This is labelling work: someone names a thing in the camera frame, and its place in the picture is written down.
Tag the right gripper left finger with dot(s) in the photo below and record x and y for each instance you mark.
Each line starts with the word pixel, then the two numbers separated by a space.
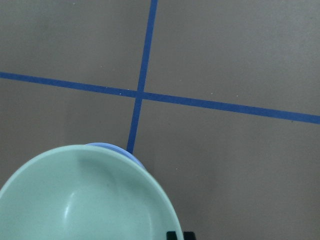
pixel 171 235

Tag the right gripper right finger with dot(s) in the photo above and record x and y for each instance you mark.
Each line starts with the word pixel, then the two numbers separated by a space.
pixel 189 235

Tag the green bowl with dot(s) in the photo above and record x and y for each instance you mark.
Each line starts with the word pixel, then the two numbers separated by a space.
pixel 78 193

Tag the blue bowl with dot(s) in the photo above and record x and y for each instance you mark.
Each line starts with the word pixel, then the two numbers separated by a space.
pixel 118 150

